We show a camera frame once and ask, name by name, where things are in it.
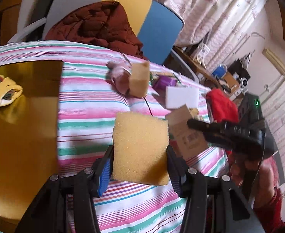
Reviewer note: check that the gold metal tray container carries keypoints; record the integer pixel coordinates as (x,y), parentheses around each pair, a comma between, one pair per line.
(21,131)

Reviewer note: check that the pink plush toy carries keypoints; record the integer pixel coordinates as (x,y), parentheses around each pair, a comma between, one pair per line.
(119,76)

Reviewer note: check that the dark red quilted jacket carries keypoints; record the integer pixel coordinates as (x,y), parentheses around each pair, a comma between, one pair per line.
(96,24)

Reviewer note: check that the person's right forearm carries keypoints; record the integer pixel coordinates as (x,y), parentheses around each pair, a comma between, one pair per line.
(268,187)

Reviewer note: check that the patterned cream curtain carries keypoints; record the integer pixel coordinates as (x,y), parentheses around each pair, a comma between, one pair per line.
(220,12)

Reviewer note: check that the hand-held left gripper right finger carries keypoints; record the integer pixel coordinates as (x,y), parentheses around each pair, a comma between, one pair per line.
(174,168)

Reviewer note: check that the small tan sponge block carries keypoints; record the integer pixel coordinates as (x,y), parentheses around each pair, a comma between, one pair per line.
(140,80)

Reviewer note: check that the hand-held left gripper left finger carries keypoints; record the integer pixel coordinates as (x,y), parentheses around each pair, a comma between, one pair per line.
(104,172)

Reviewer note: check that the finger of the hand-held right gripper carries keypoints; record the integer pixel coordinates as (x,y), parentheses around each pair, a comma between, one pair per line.
(205,128)

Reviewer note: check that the purple packet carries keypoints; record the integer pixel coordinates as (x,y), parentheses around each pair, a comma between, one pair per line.
(165,82)

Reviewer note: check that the cluttered wooden desk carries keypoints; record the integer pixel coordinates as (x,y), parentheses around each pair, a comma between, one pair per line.
(205,72)

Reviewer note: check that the white foam block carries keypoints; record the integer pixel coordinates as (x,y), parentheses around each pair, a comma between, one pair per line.
(182,97)

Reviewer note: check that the person's right hand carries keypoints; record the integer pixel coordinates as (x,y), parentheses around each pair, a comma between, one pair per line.
(239,172)

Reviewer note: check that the wall air conditioner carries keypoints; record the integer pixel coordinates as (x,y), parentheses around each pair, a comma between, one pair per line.
(276,60)

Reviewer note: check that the striped tablecloth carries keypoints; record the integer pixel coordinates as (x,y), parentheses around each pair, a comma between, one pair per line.
(89,106)

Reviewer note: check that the red cloth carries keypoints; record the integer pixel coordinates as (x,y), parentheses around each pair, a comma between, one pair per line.
(223,106)

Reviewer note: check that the white webcam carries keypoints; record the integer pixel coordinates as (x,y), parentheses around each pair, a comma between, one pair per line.
(244,82)

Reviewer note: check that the small printed cardboard box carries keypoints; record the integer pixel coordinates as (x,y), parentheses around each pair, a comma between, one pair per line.
(187,133)

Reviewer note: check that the yellow patterned cloth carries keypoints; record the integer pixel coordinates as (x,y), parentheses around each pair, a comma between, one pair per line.
(5,91)

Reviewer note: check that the large yellow sponge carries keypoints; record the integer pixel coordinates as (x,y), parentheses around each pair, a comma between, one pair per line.
(140,148)

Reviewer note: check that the grey yellow blue chair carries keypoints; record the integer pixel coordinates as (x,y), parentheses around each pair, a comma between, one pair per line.
(157,26)

